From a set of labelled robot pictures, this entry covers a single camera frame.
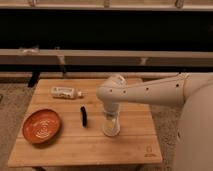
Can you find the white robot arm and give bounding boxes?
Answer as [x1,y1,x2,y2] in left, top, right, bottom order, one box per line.
[97,73,213,171]

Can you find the orange ceramic plate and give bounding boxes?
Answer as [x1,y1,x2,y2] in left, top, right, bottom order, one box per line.
[22,109,61,144]

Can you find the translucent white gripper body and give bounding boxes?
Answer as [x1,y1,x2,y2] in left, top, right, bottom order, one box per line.
[103,113,120,131]

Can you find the clear plastic bottle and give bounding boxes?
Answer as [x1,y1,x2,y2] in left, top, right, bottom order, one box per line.
[51,87,83,99]

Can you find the black eraser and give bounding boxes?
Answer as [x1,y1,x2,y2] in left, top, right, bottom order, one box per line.
[80,106,87,127]

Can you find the wooden table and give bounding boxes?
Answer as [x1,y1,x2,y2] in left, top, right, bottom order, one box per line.
[8,79,162,167]

